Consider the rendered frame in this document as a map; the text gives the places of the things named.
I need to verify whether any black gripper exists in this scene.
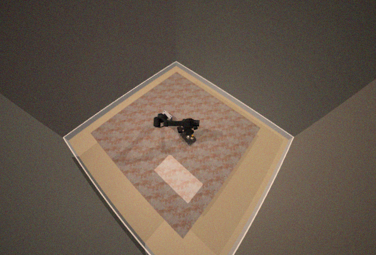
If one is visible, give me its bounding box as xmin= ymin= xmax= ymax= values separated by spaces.
xmin=177 ymin=126 xmax=198 ymax=133

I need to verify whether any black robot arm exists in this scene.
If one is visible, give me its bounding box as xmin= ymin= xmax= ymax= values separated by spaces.
xmin=153 ymin=113 xmax=200 ymax=135

